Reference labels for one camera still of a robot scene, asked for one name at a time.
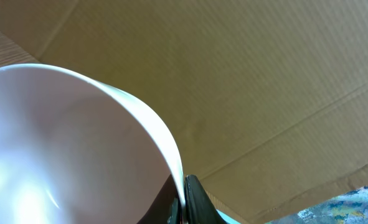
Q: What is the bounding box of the pink white bowl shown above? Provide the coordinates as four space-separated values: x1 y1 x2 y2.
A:
0 63 186 223

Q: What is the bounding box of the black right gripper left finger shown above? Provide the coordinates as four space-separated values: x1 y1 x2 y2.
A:
138 175 181 224

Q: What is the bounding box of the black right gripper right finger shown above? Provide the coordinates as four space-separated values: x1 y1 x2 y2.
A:
184 175 227 224

